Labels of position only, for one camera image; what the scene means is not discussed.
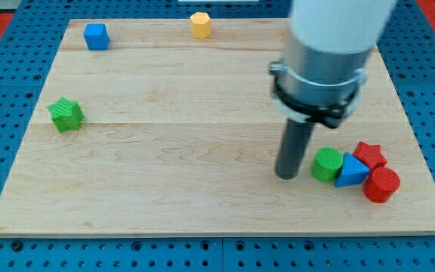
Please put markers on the green cylinder block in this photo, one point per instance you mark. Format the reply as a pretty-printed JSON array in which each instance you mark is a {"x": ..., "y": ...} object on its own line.
[{"x": 326, "y": 164}]

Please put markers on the green star block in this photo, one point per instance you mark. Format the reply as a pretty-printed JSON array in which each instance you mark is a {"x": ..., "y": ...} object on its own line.
[{"x": 66, "y": 114}]

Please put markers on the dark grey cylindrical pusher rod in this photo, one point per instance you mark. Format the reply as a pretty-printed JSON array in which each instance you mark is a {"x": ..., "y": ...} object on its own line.
[{"x": 293, "y": 146}]

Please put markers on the yellow hexagon block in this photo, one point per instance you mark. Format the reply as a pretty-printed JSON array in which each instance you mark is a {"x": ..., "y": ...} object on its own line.
[{"x": 200, "y": 25}]

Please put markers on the red star block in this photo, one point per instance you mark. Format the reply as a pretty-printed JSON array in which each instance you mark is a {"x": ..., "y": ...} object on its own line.
[{"x": 370, "y": 155}]

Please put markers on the red cylinder block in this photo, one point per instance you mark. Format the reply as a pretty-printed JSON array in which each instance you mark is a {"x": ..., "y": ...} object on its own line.
[{"x": 381, "y": 184}]

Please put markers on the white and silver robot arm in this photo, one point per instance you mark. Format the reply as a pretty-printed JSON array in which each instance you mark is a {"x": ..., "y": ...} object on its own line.
[{"x": 321, "y": 71}]

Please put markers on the light wooden board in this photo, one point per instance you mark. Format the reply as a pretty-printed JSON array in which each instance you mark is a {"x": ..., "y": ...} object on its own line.
[{"x": 180, "y": 138}]

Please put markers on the blue cube block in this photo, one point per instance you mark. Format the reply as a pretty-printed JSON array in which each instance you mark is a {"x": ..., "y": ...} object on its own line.
[{"x": 96, "y": 36}]

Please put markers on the blue triangle block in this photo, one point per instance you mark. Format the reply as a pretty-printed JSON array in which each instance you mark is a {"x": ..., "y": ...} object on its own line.
[{"x": 353, "y": 172}]

